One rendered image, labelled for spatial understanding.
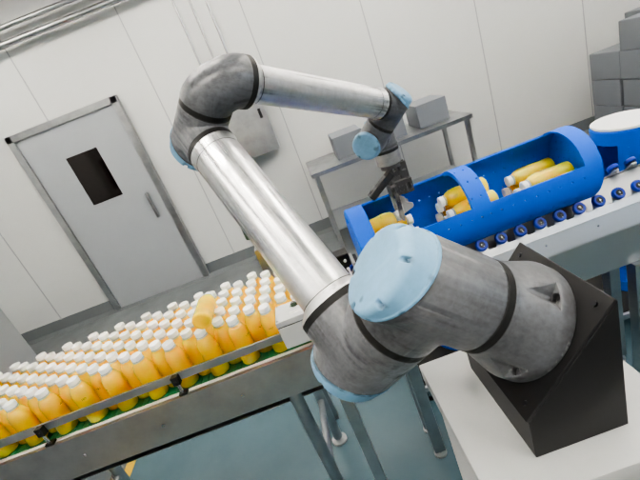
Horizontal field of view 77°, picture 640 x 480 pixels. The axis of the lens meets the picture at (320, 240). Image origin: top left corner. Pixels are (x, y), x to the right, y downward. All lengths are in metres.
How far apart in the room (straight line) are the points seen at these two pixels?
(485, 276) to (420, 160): 4.42
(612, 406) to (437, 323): 0.30
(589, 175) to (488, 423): 1.08
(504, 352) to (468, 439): 0.20
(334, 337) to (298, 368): 0.80
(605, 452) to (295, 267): 0.54
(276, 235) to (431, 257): 0.32
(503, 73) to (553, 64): 0.59
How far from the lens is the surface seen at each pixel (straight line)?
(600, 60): 5.20
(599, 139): 2.33
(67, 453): 1.83
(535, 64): 5.47
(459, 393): 0.84
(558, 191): 1.61
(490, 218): 1.50
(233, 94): 0.91
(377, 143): 1.27
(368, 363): 0.65
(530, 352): 0.64
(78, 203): 5.21
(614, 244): 1.86
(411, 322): 0.56
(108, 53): 4.91
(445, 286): 0.55
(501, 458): 0.75
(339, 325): 0.67
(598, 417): 0.75
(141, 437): 1.71
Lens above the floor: 1.71
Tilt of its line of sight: 21 degrees down
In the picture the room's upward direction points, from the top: 21 degrees counter-clockwise
